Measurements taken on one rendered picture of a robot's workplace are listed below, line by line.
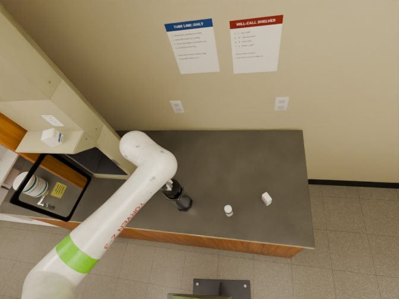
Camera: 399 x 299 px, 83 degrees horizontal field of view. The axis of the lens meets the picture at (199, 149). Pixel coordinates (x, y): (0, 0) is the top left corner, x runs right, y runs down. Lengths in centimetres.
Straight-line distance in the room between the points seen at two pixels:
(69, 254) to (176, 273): 167
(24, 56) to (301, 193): 136
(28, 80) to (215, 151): 102
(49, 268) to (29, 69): 64
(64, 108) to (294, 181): 120
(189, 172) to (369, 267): 163
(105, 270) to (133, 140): 196
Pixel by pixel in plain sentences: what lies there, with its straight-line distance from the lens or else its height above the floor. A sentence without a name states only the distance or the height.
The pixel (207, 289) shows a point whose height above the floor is 2.
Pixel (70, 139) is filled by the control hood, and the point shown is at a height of 151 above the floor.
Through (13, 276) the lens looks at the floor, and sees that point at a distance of 325.
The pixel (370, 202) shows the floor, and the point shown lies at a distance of 255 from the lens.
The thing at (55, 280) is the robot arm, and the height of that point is 167.
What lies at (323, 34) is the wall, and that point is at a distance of 115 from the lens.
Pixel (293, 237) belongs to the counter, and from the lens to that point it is 131.
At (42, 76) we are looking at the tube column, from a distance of 102.
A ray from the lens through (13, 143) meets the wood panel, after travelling 139.
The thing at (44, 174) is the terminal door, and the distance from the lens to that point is 144.
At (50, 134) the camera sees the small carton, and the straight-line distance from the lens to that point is 114.
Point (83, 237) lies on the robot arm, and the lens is 72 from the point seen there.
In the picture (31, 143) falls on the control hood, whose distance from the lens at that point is 129.
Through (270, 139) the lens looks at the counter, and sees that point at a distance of 152.
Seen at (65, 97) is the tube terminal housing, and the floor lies 166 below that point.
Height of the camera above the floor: 221
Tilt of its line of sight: 57 degrees down
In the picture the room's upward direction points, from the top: 21 degrees counter-clockwise
